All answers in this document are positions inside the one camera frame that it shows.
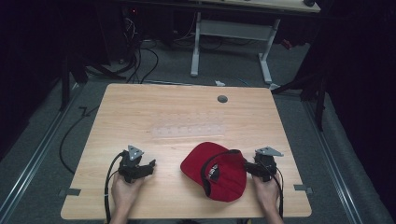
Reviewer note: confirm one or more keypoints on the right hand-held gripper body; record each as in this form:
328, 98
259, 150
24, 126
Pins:
266, 165

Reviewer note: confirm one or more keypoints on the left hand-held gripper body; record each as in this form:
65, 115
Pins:
130, 166

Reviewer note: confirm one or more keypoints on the red baseball cap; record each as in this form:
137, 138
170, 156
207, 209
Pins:
218, 174

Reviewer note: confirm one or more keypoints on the person's right hand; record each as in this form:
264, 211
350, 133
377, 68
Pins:
266, 194

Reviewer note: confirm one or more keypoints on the person's left hand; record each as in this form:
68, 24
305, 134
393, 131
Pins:
124, 193

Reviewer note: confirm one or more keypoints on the grey tape piece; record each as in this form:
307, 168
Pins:
70, 192
302, 188

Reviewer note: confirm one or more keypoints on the clear tape strip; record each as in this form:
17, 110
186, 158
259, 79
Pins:
190, 130

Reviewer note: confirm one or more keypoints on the grey round table grommet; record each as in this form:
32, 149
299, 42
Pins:
222, 99

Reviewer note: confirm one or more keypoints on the black metal stand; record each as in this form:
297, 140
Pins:
319, 102
65, 84

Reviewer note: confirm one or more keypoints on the small white floor scrap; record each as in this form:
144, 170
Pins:
219, 83

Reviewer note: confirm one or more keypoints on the small red object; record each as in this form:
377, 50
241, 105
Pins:
287, 44

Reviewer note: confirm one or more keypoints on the black computer mouse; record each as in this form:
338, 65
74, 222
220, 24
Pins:
309, 2

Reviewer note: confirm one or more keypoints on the metal floor rail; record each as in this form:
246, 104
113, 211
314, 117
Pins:
330, 161
34, 158

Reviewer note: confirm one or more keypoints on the white metal desk frame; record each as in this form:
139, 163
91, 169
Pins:
236, 31

